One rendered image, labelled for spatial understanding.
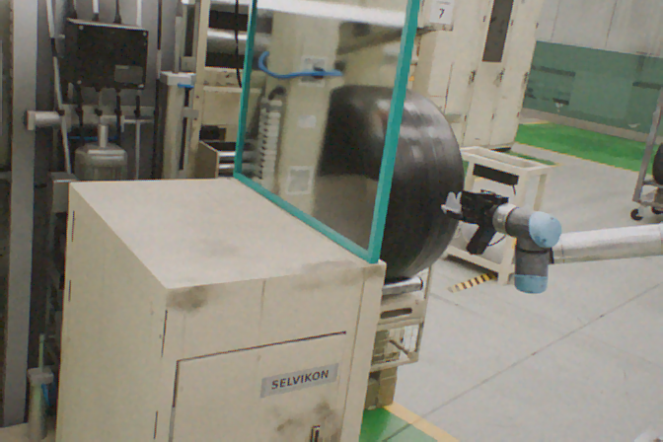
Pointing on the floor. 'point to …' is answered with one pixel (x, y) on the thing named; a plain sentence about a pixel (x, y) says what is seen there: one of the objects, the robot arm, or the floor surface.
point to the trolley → (652, 171)
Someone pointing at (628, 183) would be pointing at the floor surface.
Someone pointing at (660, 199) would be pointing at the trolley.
